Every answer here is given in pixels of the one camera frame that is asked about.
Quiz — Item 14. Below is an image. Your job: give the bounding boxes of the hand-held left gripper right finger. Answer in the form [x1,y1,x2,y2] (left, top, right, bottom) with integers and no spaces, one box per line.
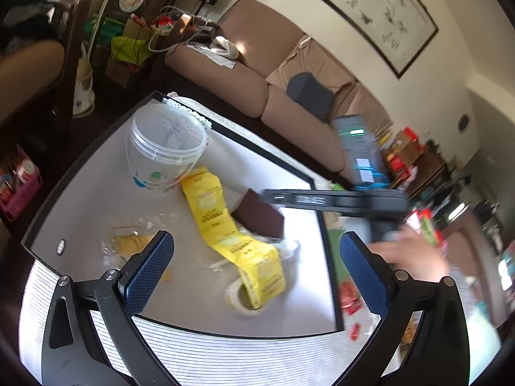
[333,231,471,386]

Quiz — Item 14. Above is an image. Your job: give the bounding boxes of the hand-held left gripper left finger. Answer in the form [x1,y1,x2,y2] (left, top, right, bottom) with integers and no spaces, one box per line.
[41,230,176,386]

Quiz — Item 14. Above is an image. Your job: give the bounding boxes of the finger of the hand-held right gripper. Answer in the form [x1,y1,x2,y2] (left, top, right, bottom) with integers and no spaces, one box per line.
[259,188,369,215]

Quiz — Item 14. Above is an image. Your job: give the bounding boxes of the yellow packet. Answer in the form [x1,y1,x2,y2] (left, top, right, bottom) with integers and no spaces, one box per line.
[100,215,174,283]

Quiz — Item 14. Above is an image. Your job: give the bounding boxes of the dark brown wallet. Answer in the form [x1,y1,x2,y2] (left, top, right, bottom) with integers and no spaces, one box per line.
[232,188,285,239]

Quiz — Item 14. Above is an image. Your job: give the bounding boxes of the white plastic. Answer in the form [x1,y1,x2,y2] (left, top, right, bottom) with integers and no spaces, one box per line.
[276,238,302,261]

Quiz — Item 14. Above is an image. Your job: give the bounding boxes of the yellow packet strip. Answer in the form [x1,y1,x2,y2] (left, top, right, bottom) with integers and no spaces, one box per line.
[180,166,287,310]

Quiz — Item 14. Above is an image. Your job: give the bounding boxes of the white tape roll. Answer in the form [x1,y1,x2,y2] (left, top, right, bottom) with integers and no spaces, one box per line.
[224,277,271,319]

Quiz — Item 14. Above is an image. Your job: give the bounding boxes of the clear plastic bucket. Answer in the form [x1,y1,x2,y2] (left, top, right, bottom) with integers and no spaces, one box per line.
[126,104,209,194]

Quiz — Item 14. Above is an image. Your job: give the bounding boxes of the white striped desktop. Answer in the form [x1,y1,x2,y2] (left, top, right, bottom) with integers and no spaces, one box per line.
[18,217,427,386]

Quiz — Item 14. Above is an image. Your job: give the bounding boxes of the person's right hand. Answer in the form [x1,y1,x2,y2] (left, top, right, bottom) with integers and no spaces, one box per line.
[370,227,451,283]

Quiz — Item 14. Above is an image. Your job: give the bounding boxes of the red snack packet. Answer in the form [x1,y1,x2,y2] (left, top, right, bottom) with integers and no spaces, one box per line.
[339,280,363,315]

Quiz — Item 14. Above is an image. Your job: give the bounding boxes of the cluttered wooden shelf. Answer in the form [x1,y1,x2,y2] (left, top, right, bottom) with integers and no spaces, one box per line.
[381,126,453,212]

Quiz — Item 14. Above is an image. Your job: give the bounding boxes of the grey cushion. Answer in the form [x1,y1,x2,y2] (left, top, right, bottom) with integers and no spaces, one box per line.
[287,71,335,122]

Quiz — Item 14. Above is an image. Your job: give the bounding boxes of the green and red packet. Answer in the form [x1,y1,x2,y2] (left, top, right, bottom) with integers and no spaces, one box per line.
[414,208,440,247]

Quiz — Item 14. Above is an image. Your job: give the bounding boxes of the beige sofa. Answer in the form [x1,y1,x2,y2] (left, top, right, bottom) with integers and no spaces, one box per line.
[164,0,396,183]

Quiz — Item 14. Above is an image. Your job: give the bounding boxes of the white lace doily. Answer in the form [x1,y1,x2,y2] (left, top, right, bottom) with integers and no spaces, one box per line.
[166,91,212,148]

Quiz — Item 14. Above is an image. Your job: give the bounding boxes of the pink plastic basket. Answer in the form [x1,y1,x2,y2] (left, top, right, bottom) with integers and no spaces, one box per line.
[0,144,44,223]

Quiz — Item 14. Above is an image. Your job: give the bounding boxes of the white papers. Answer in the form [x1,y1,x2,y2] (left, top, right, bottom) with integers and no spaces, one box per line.
[186,43,237,70]

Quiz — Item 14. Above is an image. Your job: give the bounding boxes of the white cloth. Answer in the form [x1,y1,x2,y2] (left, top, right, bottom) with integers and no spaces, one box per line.
[208,35,241,60]

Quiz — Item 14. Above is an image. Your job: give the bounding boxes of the white garment steamer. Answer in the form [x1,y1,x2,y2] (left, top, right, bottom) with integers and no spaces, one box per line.
[71,0,126,120]

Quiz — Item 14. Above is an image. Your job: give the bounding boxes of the cardboard box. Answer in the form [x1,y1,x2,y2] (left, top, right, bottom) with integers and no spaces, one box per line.
[105,56,142,89]

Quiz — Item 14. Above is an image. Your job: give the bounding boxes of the green bag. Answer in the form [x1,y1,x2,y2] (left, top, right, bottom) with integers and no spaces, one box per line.
[110,33,156,66]

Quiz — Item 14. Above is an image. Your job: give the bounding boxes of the dark wooden chair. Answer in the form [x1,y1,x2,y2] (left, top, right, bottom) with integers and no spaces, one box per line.
[0,0,92,131]

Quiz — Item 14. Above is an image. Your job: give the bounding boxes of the framed wall painting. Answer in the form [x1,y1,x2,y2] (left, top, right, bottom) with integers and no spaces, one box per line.
[277,0,440,80]

